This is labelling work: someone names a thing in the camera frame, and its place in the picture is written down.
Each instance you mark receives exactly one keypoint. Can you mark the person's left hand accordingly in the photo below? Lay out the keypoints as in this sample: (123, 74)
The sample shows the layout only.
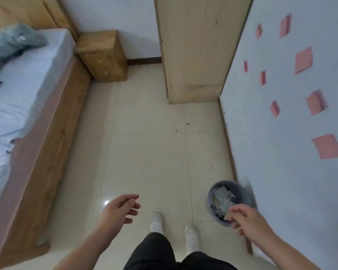
(114, 212)

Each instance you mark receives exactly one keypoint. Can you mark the person's right hand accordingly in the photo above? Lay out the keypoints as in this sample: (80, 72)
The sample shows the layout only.
(252, 223)

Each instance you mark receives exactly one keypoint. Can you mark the person's left thumb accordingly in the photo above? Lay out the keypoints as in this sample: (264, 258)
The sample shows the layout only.
(128, 198)

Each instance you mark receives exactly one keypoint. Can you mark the person's left middle finger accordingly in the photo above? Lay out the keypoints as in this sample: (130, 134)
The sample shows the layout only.
(133, 212)

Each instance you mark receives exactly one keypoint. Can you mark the person's right thumb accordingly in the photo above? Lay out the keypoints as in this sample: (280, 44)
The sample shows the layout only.
(238, 209)

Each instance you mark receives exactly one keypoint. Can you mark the person's left forearm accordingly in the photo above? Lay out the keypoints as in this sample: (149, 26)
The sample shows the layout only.
(83, 250)

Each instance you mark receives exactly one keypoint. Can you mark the person's right forearm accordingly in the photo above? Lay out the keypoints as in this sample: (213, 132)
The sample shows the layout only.
(284, 253)

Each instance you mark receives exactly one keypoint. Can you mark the grey plastic trash bin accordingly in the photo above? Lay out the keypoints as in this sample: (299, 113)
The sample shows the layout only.
(243, 191)

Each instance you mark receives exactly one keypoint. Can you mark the crumpled paper trash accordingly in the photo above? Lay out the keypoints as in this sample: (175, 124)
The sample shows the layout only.
(221, 199)

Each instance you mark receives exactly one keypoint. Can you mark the person's left white shoe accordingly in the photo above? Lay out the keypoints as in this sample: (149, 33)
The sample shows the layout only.
(156, 222)

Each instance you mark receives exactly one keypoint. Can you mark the person's white shoe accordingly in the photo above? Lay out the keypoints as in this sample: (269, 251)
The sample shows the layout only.
(192, 237)
(156, 222)

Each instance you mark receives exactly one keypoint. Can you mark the person's black trousers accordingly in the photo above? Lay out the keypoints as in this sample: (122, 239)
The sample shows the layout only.
(157, 255)

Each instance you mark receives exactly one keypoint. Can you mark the person's right white shoe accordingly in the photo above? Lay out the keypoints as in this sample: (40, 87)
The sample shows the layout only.
(192, 237)

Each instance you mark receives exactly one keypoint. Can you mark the brown baseboard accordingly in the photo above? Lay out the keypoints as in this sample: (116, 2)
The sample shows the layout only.
(144, 61)
(229, 149)

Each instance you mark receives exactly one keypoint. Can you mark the wooden nightstand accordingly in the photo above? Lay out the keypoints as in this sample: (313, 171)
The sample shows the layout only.
(102, 57)

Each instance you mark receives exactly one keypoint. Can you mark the white bed sheet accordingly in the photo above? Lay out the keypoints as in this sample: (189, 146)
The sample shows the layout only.
(19, 89)

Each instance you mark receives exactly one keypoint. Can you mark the group of pink sticky notes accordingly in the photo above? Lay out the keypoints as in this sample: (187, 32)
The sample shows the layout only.
(303, 60)

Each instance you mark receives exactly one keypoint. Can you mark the wooden wardrobe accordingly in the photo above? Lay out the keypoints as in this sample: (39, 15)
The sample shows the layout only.
(197, 47)

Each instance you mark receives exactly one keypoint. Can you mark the grey blue blanket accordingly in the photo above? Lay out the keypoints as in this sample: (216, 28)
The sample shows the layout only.
(12, 43)

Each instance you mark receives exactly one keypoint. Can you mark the wooden bed headboard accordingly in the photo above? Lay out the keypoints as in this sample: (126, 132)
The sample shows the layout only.
(22, 11)

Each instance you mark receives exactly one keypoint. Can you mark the wooden bed frame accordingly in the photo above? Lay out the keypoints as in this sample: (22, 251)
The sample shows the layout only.
(49, 154)

